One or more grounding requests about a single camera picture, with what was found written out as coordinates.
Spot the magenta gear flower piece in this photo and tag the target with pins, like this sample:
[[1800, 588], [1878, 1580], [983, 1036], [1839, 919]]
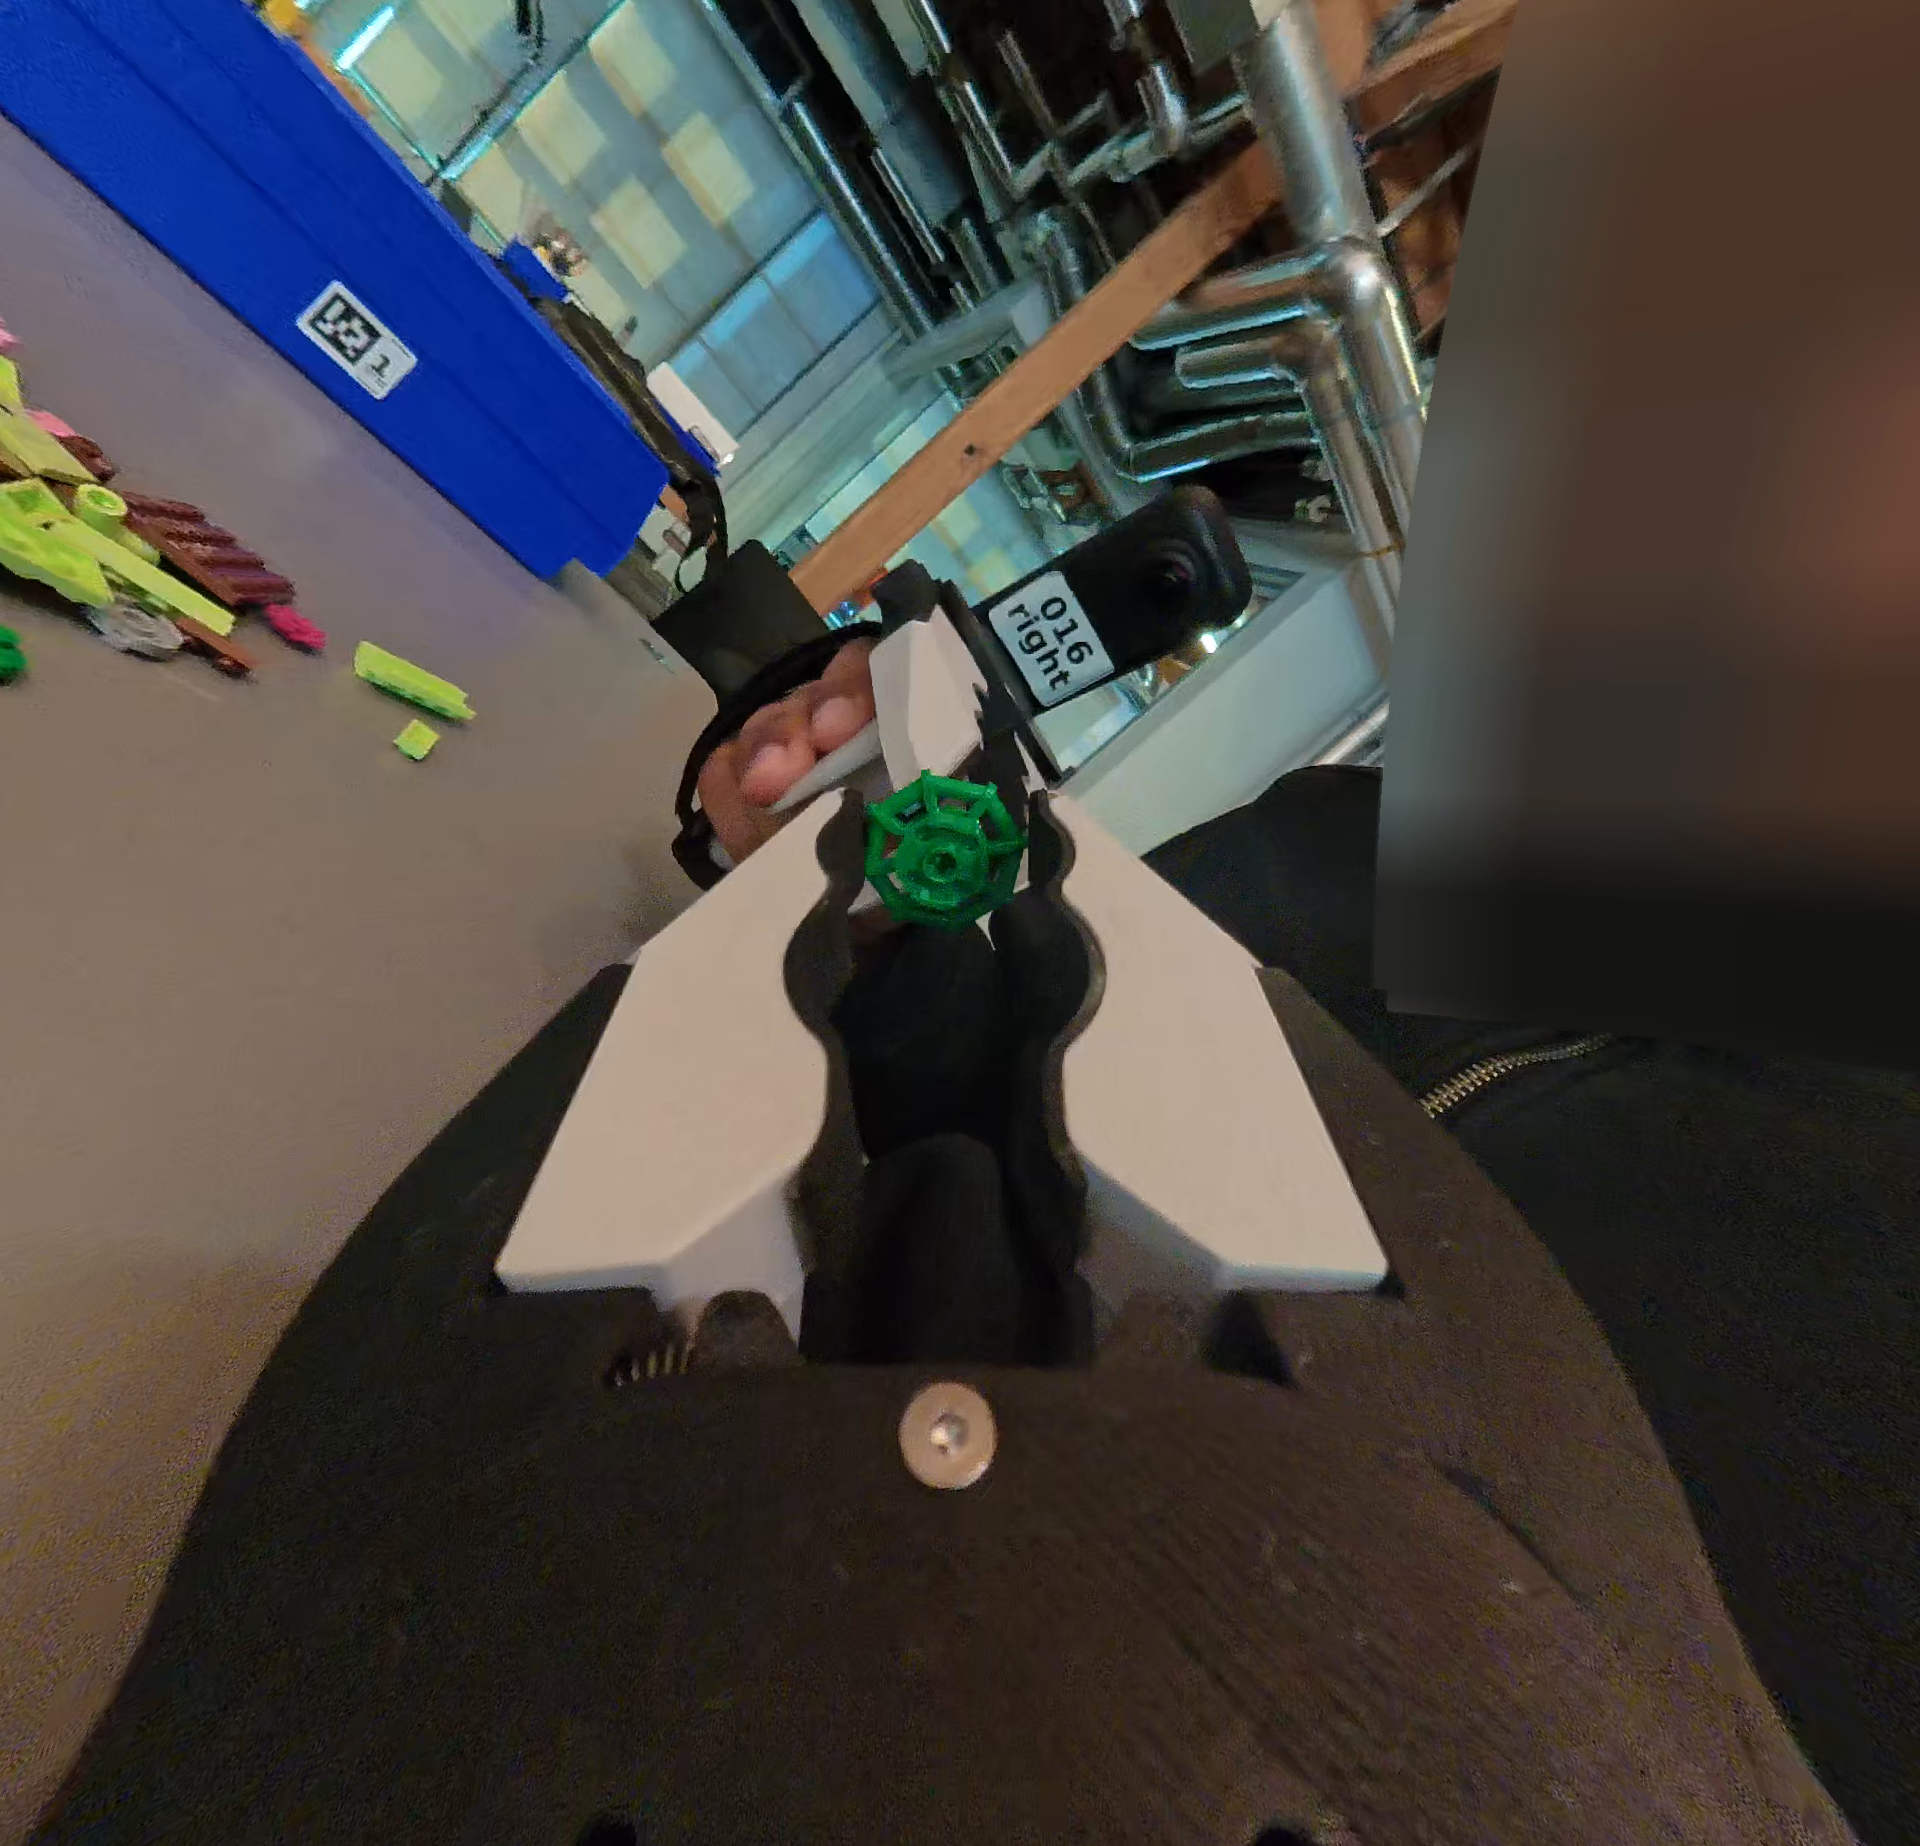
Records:
[[295, 628]]

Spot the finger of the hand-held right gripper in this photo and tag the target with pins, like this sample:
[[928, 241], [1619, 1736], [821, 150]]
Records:
[[931, 706], [1017, 756]]

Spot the blue storage bin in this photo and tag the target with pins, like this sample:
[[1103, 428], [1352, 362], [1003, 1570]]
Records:
[[226, 181]]

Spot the tiny lime brick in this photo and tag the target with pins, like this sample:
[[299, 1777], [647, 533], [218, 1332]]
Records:
[[416, 740]]

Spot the green round plate piece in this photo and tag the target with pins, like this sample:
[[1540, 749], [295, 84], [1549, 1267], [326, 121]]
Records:
[[12, 657]]

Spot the lime studded brick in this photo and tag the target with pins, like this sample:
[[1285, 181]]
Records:
[[412, 681]]

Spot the green spoked wheel piece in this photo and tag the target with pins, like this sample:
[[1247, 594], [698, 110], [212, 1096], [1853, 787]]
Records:
[[946, 851]]

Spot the dark maroon studded plate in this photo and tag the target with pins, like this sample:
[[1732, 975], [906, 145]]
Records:
[[210, 557]]

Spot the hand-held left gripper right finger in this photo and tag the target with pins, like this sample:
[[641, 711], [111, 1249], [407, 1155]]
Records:
[[1215, 1127]]

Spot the pile of colourful toy bricks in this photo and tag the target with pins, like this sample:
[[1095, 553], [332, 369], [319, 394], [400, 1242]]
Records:
[[60, 541]]

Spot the silver ventilation pipes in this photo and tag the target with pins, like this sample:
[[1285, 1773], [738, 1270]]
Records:
[[1350, 317]]

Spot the wooden beam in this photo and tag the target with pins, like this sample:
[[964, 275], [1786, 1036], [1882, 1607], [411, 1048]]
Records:
[[1051, 362]]

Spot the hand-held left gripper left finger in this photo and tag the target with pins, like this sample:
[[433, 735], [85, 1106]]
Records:
[[676, 1127]]

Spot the person's right hand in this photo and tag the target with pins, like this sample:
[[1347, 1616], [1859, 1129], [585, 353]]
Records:
[[796, 731]]

